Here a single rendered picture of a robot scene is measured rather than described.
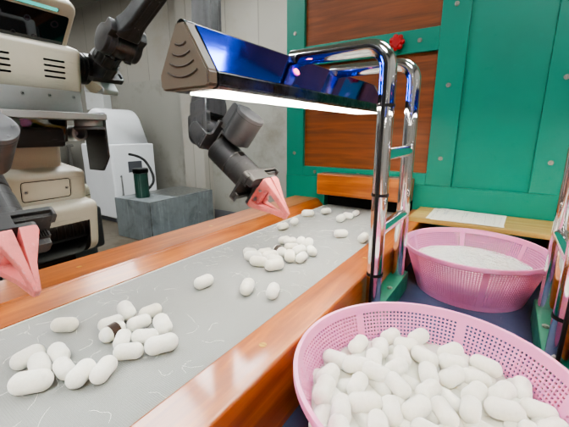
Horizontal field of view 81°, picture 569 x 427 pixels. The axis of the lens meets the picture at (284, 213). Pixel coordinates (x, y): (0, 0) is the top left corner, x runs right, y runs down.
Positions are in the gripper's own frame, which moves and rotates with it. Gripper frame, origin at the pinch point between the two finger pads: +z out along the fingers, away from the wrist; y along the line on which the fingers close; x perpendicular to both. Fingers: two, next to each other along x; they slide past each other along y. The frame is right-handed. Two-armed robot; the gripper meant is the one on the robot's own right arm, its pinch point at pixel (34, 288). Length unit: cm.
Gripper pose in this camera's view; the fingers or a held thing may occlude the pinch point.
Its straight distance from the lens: 49.7
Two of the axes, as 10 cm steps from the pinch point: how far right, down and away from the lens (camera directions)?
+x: -5.5, 6.5, 5.2
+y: 5.6, -1.8, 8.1
